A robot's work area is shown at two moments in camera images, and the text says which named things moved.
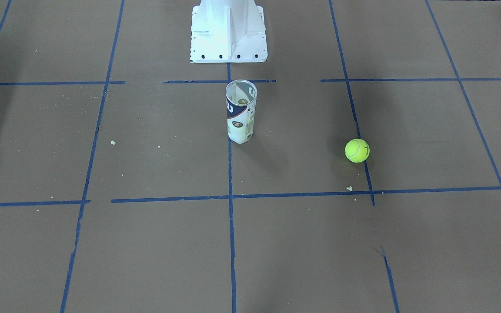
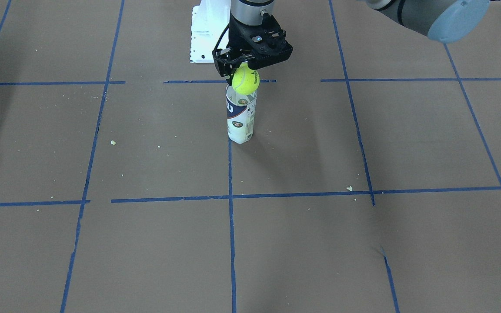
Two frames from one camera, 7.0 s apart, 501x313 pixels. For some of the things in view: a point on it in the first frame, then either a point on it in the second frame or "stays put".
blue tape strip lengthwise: (232, 253) stays put
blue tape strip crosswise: (324, 195) stays put
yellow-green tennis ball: (357, 150) to (245, 81)
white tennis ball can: (241, 97) stays put
